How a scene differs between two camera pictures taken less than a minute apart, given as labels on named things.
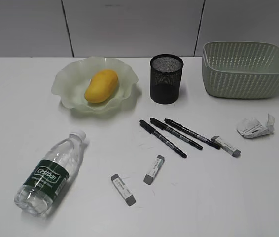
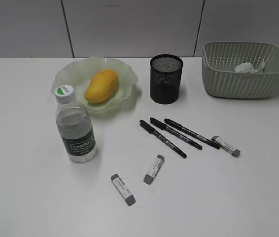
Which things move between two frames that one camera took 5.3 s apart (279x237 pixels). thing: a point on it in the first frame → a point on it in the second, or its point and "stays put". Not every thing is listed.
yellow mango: [102, 86] stays put
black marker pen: [161, 125] stays put
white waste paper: [251, 127] → [246, 67]
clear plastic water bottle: [37, 194] → [74, 122]
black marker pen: [149, 128] stays put
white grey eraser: [149, 177] stays put
